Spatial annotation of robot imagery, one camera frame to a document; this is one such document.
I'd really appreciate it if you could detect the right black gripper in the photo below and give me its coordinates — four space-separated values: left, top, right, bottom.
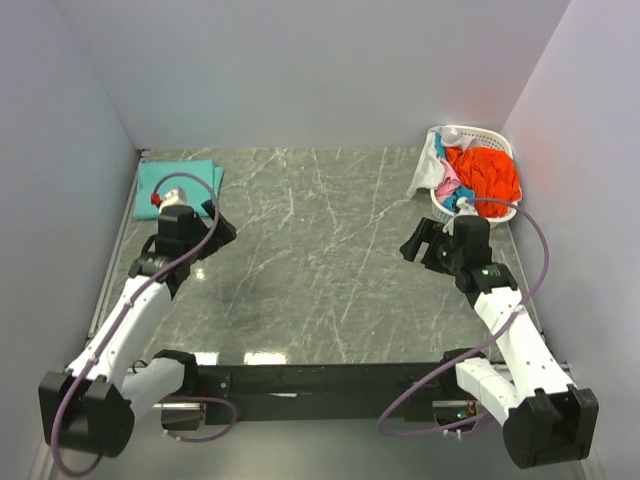
399 217 464 277

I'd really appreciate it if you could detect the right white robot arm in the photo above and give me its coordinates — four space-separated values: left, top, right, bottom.
400 215 599 469

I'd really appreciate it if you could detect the orange t shirt in basket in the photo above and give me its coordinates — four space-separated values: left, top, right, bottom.
445 146 522 204

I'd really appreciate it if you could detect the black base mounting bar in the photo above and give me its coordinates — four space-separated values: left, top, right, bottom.
175 362 438 421

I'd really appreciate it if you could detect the white laundry basket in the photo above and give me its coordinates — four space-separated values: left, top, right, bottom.
429 126 520 227

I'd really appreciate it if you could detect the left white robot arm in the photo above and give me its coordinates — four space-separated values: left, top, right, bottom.
38 200 236 457

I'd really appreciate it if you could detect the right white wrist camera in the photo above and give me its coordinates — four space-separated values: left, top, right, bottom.
442 197 478 235

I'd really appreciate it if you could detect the aluminium rail frame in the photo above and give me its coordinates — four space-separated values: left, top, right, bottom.
29 147 601 480

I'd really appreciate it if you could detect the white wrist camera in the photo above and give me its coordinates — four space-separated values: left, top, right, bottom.
150 187 188 218
442 197 478 235

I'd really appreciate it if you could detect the white cloth in basket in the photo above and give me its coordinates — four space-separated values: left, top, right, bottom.
406 125 472 199

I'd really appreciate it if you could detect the blue cloth in basket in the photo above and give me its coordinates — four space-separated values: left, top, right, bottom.
435 133 475 212

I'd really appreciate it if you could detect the pink cloth in basket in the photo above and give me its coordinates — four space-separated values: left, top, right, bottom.
435 159 461 204

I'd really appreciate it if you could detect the teal t shirt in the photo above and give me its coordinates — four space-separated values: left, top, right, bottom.
133 159 225 220

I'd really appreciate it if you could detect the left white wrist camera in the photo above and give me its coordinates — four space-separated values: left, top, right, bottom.
150 187 188 218

